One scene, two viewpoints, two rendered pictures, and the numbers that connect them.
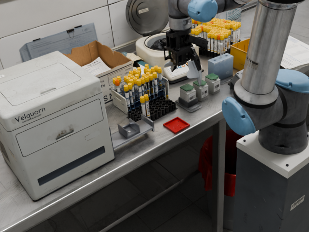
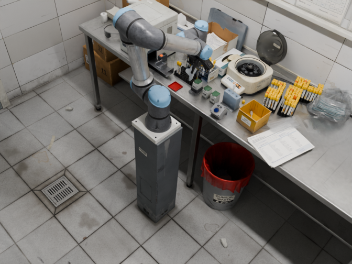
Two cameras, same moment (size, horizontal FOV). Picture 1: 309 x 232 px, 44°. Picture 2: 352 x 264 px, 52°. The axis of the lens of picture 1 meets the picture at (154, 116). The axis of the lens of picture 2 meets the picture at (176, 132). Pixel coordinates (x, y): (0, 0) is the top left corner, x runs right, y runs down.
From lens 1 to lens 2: 2.04 m
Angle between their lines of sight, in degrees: 56
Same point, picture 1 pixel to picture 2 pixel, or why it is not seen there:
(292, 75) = (159, 92)
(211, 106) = (196, 100)
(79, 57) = (226, 35)
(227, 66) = (231, 101)
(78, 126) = not seen: hidden behind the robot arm
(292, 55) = (269, 144)
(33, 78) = (147, 11)
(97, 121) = not seen: hidden behind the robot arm
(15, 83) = (144, 7)
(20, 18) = not seen: outside the picture
